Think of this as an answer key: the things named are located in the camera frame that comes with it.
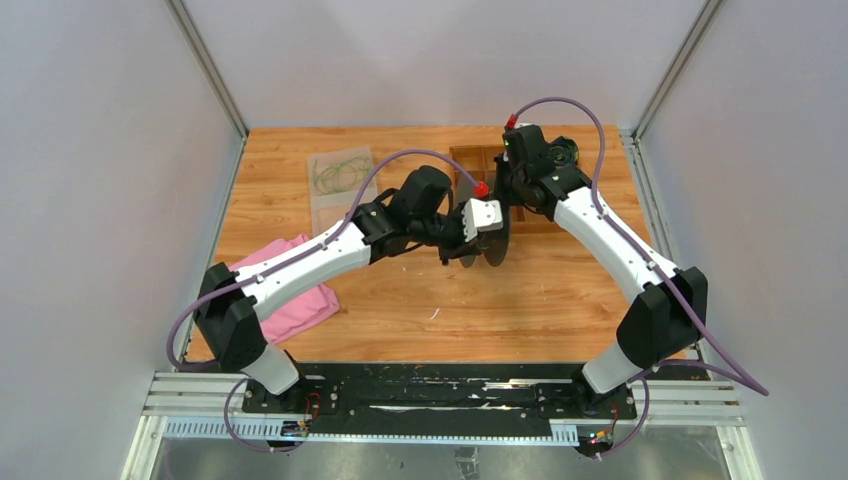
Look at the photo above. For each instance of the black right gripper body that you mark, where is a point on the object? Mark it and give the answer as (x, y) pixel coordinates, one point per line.
(510, 179)

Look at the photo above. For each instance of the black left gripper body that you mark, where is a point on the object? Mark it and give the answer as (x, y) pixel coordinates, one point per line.
(450, 238)

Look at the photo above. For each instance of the wooden compartment tray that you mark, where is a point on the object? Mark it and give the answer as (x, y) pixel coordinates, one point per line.
(477, 159)

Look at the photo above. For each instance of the aluminium frame post right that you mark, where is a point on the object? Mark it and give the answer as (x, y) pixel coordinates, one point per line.
(633, 140)

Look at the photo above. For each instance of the pink folded cloth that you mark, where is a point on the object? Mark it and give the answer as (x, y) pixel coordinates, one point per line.
(305, 311)

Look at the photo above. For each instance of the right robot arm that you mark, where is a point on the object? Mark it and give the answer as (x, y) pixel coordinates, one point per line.
(656, 325)

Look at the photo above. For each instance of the clear plastic box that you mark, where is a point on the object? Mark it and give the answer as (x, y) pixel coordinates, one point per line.
(334, 181)

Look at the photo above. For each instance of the aluminium frame post left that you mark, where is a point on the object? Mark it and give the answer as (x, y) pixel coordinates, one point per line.
(196, 43)

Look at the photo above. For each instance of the aluminium frame post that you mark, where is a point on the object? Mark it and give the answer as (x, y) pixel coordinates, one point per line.
(633, 140)
(196, 43)

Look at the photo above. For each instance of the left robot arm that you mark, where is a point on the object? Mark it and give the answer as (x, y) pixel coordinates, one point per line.
(233, 303)

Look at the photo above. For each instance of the green yellow rolled tie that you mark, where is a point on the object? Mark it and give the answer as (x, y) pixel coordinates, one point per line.
(564, 151)

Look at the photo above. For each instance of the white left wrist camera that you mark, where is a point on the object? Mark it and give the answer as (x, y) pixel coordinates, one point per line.
(483, 213)

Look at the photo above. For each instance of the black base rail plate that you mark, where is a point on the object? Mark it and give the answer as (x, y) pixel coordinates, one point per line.
(452, 403)

